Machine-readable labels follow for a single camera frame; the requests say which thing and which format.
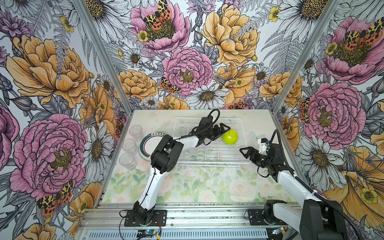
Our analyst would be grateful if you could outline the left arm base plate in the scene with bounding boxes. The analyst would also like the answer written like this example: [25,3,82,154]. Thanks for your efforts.
[124,210,168,227]

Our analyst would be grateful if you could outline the white slotted cable duct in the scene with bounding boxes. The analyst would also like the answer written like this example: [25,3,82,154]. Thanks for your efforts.
[83,228,268,240]

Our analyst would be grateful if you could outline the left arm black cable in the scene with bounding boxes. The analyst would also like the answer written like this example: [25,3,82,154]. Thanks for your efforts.
[137,108,221,211]

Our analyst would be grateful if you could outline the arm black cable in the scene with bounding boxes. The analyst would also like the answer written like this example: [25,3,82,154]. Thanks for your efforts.
[137,108,221,211]
[269,128,365,240]

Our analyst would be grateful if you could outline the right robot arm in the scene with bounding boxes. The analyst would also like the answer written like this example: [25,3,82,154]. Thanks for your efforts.
[240,142,348,240]

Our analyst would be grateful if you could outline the red green rimmed plate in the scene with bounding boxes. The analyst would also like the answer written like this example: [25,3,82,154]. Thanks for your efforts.
[139,132,166,162]

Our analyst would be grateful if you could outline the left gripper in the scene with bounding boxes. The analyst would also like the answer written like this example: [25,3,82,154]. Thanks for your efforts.
[205,122,231,141]

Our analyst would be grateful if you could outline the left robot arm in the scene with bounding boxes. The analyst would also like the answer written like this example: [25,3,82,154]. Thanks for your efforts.
[133,115,231,225]

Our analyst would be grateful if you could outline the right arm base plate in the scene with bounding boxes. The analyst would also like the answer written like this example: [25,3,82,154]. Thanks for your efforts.
[246,209,267,226]

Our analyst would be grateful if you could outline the white wire dish rack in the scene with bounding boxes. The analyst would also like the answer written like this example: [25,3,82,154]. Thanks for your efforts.
[178,117,250,167]

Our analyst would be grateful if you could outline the aluminium front rail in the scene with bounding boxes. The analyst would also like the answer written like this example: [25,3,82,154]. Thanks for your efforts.
[80,203,264,230]

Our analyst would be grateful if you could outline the green plastic bowl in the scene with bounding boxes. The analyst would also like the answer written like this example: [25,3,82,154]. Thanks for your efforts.
[222,129,239,145]

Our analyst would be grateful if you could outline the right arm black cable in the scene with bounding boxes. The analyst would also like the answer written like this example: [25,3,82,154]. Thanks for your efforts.
[269,128,365,240]

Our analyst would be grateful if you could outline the small green circuit board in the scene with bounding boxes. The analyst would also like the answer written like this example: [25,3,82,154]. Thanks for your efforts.
[136,229,158,239]

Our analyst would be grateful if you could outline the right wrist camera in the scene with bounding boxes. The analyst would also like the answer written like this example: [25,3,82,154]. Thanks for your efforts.
[258,138,270,155]

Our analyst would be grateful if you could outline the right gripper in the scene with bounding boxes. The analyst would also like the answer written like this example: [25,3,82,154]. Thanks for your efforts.
[239,146,273,169]

